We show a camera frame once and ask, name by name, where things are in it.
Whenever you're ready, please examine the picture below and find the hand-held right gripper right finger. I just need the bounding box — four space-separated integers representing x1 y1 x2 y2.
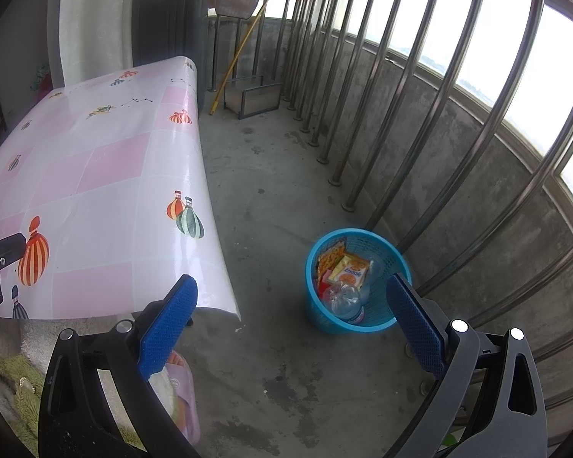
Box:
386 272 549 458

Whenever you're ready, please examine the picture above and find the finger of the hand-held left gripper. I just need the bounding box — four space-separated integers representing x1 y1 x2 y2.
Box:
0 232 28 273

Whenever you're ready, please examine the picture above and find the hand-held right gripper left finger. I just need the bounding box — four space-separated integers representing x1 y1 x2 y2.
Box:
37 273 200 458

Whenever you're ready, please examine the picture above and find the clear plastic bottle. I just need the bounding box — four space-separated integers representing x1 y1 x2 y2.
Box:
322 281 366 323

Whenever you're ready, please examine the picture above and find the blue plastic mesh basket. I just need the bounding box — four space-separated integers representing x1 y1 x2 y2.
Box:
306 228 413 335

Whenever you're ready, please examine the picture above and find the pink slipper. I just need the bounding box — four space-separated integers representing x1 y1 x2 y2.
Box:
153 350 201 444

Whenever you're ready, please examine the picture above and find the yellow snack box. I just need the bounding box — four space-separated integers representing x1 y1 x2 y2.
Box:
325 254 371 289

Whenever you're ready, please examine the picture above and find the green fuzzy cloth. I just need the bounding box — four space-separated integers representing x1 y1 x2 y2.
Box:
0 343 144 458

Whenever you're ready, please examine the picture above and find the purple yellow snack bag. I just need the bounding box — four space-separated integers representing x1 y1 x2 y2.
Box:
316 236 347 280

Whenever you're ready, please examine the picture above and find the pink patterned tablecloth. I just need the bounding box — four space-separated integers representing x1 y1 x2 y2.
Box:
0 56 243 323

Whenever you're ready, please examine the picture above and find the metal balcony railing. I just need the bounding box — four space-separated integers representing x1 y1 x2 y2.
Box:
205 0 573 421

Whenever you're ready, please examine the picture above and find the colourful patterned bag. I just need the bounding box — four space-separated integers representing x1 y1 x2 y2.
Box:
31 64 53 101

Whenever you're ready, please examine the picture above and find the yellow pole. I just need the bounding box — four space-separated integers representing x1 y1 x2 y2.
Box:
209 0 274 115

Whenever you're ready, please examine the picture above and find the white curtain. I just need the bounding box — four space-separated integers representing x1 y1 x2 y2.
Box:
48 0 139 89

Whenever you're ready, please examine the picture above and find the dark grey cabinet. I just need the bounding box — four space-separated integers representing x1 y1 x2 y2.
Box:
133 0 206 118

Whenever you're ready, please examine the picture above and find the small metal frame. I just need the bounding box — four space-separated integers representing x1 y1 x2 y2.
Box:
223 75 283 120

